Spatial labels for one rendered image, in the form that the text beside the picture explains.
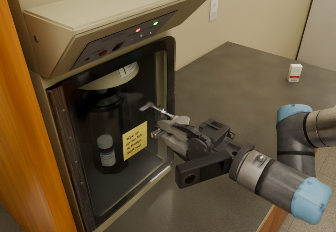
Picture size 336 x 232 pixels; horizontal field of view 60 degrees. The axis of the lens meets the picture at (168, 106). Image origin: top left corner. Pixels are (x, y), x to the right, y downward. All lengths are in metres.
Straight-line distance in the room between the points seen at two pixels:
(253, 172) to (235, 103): 0.72
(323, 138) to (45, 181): 0.49
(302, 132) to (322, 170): 1.86
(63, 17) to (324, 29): 3.25
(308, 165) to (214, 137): 0.20
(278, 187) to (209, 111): 0.68
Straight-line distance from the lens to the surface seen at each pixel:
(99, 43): 0.43
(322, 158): 2.61
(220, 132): 0.62
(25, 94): 0.38
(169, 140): 0.66
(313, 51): 3.60
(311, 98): 1.40
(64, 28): 0.37
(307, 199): 0.55
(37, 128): 0.40
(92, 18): 0.39
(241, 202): 0.88
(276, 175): 0.56
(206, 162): 0.57
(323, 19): 3.49
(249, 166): 0.57
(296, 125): 0.66
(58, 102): 0.51
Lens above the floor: 1.62
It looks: 35 degrees down
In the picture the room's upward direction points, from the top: straight up
